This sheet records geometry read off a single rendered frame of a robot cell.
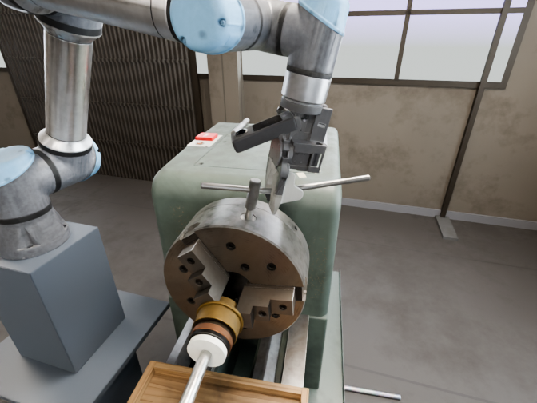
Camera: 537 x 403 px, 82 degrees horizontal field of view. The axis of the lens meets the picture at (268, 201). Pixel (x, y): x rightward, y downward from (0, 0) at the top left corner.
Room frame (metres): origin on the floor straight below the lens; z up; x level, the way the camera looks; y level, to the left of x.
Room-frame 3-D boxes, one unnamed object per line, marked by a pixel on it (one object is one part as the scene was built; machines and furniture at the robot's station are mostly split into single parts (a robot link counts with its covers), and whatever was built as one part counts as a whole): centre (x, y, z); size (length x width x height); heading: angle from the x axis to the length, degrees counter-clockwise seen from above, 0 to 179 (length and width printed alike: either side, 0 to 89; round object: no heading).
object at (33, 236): (0.64, 0.59, 1.15); 0.15 x 0.15 x 0.10
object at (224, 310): (0.40, 0.10, 1.08); 0.09 x 0.09 x 0.09; 80
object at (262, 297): (0.45, -0.01, 1.09); 0.12 x 0.11 x 0.05; 80
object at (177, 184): (0.94, 0.02, 1.06); 0.59 x 0.48 x 0.39; 170
